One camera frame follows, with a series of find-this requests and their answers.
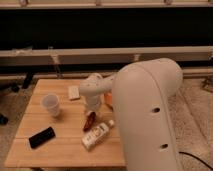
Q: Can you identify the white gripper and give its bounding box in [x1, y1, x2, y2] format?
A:
[85, 95, 101, 117]

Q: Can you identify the dark red pepper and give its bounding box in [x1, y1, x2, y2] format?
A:
[83, 112, 96, 132]

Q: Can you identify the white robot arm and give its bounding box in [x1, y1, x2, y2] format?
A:
[79, 58, 183, 171]

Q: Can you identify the orange bowl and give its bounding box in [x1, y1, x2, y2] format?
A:
[104, 92, 113, 109]

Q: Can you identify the clear plastic bottle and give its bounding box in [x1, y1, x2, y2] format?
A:
[82, 120, 115, 150]

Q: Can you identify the small white block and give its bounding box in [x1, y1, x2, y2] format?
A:
[68, 86, 80, 100]

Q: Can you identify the translucent plastic cup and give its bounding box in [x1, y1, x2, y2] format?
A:
[41, 94, 60, 117]

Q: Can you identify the black rectangular remote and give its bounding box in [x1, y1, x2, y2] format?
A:
[29, 127, 55, 149]

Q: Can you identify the black object on floor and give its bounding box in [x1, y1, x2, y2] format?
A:
[0, 114, 9, 125]

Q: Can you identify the black cable on floor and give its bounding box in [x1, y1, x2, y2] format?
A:
[179, 151, 213, 170]

